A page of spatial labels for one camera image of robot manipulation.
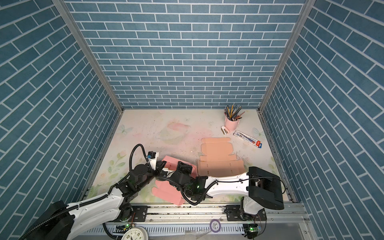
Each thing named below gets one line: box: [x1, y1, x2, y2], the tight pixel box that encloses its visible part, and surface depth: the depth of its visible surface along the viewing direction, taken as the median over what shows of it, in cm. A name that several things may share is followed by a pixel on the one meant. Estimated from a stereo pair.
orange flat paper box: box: [197, 137, 246, 178], surface depth 96 cm
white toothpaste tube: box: [233, 130, 263, 149], surface depth 104 cm
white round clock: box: [121, 226, 150, 240], surface depth 67 cm
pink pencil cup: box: [224, 116, 240, 132], surface depth 108 cm
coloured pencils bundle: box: [223, 104, 246, 121], surface depth 104 cm
